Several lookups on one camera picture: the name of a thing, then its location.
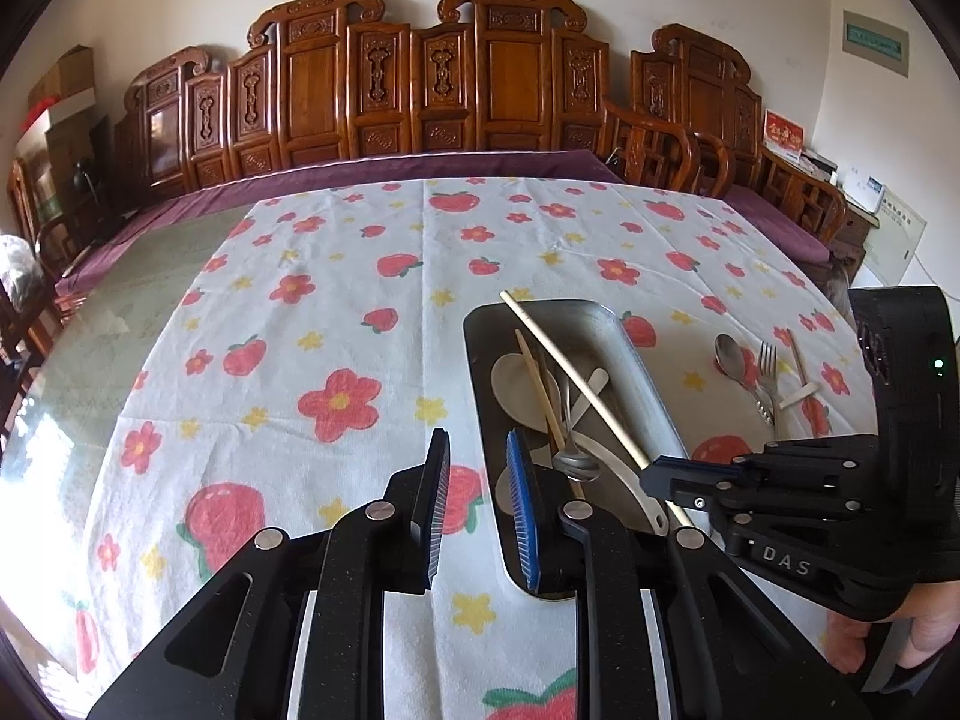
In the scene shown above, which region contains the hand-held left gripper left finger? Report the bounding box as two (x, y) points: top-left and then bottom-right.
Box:
(86, 427), (451, 720)

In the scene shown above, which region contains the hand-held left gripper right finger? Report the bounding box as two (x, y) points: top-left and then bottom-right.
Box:
(506, 429), (871, 720)

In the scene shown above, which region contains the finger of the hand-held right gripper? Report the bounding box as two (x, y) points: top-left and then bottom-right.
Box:
(651, 435), (883, 485)
(640, 472), (883, 534)

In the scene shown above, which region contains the large white plastic spoon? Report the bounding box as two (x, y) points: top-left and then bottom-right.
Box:
(572, 433), (670, 538)

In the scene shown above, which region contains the brown wooden chopstick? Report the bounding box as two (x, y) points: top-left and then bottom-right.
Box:
(514, 328), (586, 500)
(785, 328), (811, 385)

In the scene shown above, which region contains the metal tray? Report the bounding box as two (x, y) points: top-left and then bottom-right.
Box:
(463, 298), (695, 602)

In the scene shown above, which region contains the person's right hand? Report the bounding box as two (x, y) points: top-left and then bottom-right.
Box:
(825, 577), (960, 677)

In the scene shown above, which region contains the metal fork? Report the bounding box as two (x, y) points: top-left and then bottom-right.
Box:
(753, 342), (782, 440)

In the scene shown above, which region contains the white telephone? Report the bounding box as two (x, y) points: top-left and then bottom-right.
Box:
(836, 165), (890, 213)

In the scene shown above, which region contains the short purple seat cushion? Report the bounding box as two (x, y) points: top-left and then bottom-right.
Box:
(722, 184), (835, 265)

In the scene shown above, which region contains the floral strawberry tablecloth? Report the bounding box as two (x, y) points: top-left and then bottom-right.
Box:
(64, 176), (887, 720)

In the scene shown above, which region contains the red desk calendar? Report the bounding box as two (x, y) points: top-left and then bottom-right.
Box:
(763, 110), (806, 159)

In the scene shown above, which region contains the carved wooden armchair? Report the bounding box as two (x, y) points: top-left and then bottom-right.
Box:
(628, 24), (850, 257)

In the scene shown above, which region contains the carved wooden sofa bench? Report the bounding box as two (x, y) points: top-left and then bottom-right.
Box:
(52, 0), (703, 316)

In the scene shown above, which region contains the white plastic bag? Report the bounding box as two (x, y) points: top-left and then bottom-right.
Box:
(0, 234), (43, 310)

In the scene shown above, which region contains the white wall distribution box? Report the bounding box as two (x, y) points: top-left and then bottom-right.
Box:
(862, 191), (928, 290)

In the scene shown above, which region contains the grey wall panel green label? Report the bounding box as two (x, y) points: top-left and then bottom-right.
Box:
(840, 10), (911, 78)

